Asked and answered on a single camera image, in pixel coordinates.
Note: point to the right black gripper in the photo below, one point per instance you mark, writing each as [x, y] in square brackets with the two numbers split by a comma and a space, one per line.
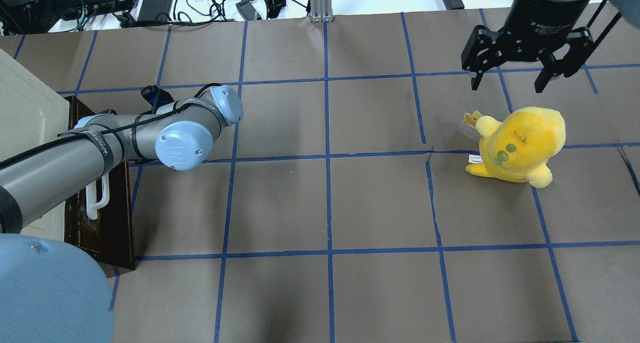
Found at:
[541, 14]

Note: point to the dark wooden drawer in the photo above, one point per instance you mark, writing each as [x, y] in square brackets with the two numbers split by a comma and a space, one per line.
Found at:
[108, 239]

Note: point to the white drawer handle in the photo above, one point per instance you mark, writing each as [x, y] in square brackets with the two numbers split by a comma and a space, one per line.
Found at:
[97, 195]

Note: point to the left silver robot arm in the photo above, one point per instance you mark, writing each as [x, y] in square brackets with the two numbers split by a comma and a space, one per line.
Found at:
[52, 291]

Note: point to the yellow plush dinosaur toy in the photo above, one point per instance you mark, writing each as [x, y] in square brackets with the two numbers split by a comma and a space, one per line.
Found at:
[518, 148]

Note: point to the black power brick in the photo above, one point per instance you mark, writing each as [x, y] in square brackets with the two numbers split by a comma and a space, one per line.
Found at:
[154, 11]

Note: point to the cream white cabinet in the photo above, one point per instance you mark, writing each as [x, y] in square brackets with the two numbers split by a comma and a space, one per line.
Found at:
[30, 138]

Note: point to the aluminium frame post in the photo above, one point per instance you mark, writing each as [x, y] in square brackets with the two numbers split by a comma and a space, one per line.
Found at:
[321, 11]

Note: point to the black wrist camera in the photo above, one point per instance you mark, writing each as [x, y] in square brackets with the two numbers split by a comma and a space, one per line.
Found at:
[156, 96]

